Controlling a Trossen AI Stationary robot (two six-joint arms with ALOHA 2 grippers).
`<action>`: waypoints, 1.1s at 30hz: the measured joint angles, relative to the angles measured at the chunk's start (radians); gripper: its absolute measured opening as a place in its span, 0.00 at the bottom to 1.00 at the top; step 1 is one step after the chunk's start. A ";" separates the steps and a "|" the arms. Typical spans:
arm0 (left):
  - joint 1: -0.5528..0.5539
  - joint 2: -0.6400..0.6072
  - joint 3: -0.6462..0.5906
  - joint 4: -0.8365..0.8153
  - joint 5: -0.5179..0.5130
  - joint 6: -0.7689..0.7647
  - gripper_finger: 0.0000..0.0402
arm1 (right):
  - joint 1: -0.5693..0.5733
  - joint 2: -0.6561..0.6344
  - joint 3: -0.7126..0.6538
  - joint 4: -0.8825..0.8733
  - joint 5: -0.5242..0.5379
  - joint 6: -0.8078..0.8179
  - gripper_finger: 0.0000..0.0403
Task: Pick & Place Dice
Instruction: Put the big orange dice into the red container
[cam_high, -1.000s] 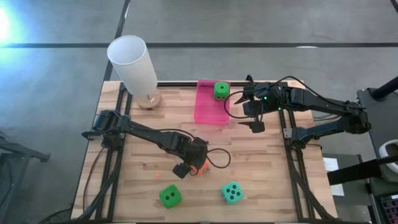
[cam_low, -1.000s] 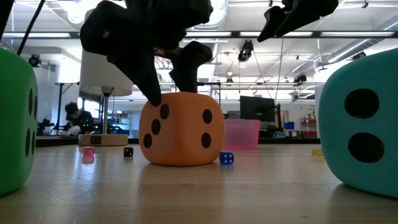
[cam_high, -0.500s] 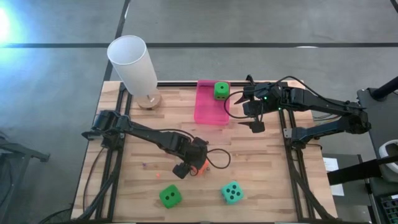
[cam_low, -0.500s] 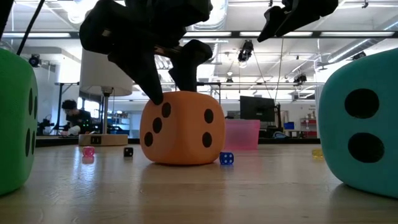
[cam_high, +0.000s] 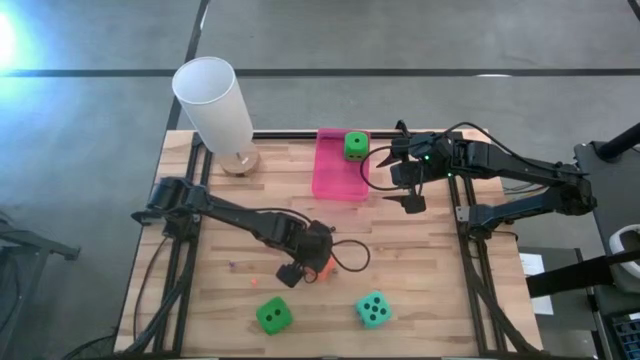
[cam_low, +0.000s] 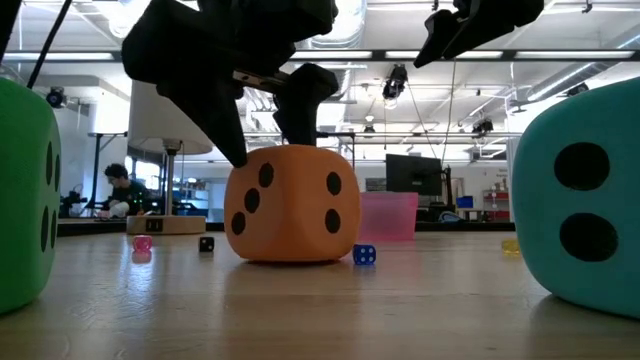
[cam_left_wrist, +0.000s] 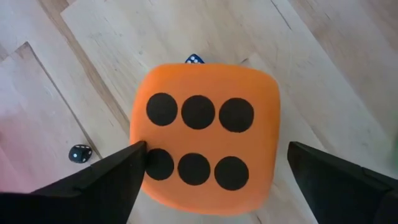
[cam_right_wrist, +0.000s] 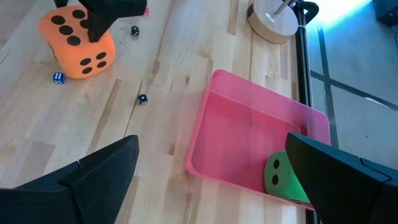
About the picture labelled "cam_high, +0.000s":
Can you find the blue crate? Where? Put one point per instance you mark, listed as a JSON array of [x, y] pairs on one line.
[[627, 335]]

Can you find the silver frame bracket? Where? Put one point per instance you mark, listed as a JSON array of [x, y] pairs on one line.
[[462, 214]]

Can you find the black clamp on frame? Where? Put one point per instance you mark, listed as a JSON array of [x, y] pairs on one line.
[[402, 129]]

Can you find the black pole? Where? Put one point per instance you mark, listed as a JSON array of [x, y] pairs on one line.
[[622, 142]]

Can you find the dark grey side table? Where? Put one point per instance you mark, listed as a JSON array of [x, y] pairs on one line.
[[570, 330]]

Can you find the large green foam die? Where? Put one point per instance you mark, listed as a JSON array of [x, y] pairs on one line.
[[275, 316], [350, 150]]

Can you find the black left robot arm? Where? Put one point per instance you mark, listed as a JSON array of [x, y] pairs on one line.
[[235, 215]]

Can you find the large orange foam die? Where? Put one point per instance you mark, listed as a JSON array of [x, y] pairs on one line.
[[327, 270]]

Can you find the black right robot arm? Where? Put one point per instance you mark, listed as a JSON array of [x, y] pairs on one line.
[[525, 167]]

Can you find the white rounded object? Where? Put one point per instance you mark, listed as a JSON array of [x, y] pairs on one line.
[[622, 239]]

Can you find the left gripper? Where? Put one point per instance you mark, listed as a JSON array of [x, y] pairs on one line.
[[312, 245]]

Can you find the black side table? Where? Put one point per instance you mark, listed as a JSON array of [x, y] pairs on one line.
[[615, 200]]

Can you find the large teal foam die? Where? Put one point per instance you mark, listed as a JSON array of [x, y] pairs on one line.
[[373, 310]]

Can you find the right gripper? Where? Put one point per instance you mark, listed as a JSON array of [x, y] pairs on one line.
[[425, 160]]

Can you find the white paper sheet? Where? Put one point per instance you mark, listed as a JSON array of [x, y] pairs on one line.
[[532, 265]]

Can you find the black stand legs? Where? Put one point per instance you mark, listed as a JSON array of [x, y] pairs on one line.
[[35, 245]]

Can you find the pink translucent plastic bin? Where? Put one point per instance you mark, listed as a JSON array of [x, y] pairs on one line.
[[335, 175]]

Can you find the white shade table lamp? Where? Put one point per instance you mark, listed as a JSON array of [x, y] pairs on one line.
[[215, 105]]

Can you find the black aluminium table frame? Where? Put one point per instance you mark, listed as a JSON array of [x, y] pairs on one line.
[[285, 135]]

